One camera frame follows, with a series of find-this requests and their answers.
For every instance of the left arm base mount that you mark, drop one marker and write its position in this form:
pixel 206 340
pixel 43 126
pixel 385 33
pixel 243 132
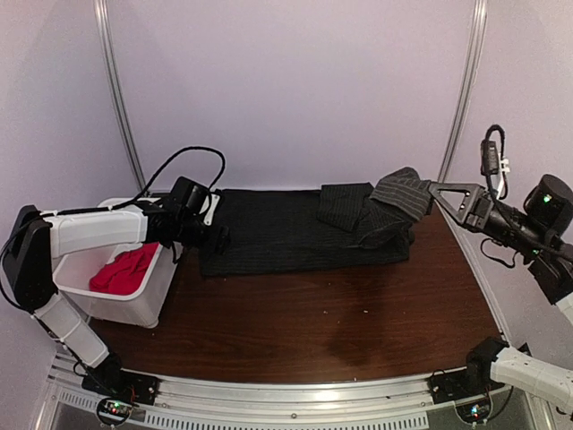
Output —
pixel 110 379

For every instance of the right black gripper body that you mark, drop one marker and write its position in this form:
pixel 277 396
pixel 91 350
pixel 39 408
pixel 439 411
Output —
pixel 480 220

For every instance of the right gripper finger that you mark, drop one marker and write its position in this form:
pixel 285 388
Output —
pixel 456 203
pixel 436 189

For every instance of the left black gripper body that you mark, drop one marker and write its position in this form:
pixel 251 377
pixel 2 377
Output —
pixel 188 235

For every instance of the left aluminium frame post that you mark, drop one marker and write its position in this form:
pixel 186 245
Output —
pixel 116 91

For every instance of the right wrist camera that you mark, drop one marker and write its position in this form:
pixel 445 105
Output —
pixel 494 167

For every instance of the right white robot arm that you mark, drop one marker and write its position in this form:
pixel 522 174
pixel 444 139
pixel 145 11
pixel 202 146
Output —
pixel 534 232

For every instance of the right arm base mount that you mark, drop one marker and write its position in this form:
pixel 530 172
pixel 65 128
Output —
pixel 465 383

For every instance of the right round circuit board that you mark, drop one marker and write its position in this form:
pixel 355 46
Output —
pixel 474 412

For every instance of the aluminium frame post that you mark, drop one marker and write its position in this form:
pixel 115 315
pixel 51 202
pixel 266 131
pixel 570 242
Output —
pixel 116 91
pixel 473 57

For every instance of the right aluminium frame post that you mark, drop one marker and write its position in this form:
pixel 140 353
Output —
pixel 473 57

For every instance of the white plastic laundry bin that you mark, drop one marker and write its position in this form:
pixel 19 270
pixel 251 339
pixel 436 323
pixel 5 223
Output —
pixel 86 242

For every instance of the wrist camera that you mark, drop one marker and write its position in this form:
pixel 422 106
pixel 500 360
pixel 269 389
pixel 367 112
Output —
pixel 209 208
pixel 494 167

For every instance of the dark pinstriped shirt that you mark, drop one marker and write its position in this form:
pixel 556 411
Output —
pixel 336 226

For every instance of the round circuit board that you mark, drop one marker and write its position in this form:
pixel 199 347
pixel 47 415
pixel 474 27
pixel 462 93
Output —
pixel 474 412
pixel 112 412

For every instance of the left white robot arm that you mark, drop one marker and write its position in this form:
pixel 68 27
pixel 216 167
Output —
pixel 181 218

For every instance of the left round circuit board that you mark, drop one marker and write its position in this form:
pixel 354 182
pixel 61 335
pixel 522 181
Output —
pixel 112 412

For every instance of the front aluminium rail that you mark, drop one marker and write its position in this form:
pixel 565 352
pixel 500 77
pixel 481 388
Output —
pixel 180 403

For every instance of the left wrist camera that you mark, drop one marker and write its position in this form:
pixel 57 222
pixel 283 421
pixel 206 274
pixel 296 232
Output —
pixel 209 208

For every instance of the red garment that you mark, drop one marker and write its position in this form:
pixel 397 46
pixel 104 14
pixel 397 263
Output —
pixel 124 275

